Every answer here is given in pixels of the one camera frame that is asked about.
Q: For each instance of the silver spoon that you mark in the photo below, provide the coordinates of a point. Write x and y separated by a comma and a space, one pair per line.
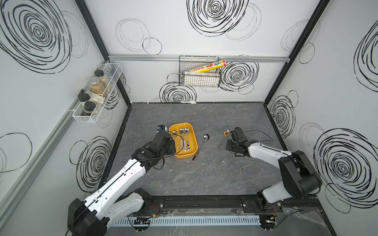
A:
182, 132
174, 134

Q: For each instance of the yellow plastic storage box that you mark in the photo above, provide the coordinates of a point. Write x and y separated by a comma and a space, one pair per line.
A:
180, 154

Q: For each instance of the brown spice jar clear lid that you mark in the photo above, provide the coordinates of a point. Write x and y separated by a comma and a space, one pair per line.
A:
97, 87

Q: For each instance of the clear acrylic wall shelf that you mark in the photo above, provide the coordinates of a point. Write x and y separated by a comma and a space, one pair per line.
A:
100, 96

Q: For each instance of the front spice jar black lid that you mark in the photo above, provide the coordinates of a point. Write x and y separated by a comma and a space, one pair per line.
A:
88, 108

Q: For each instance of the white slotted cable duct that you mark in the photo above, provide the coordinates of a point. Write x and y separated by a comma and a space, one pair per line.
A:
236, 220

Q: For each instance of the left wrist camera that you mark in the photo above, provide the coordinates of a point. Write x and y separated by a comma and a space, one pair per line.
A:
161, 128

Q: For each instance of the patterned handle spoon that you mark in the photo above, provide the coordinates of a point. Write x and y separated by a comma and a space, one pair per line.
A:
187, 131

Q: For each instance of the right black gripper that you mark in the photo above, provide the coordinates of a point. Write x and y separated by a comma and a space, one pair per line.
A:
229, 142

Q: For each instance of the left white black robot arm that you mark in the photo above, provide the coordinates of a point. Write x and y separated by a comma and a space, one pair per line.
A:
101, 210

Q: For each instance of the yellow foil wrap box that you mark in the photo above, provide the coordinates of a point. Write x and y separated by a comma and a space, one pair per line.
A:
209, 67

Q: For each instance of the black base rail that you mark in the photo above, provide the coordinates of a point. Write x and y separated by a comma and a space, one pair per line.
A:
245, 203

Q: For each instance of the black wire wall basket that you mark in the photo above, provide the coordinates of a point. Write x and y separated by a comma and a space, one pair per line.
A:
210, 79

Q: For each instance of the black handle spoon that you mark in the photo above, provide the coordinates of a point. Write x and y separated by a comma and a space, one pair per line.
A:
205, 138

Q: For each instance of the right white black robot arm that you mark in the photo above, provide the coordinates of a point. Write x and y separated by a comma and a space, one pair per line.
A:
299, 177

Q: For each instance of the spice jar black lid far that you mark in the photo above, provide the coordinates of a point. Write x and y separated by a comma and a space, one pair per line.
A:
102, 77

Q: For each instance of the dark spice jar black lid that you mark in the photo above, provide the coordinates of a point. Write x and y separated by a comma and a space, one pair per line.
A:
83, 98

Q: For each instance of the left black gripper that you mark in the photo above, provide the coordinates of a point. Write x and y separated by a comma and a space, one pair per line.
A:
171, 144

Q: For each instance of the aluminium wall rail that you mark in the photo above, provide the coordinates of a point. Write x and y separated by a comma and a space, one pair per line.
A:
177, 58

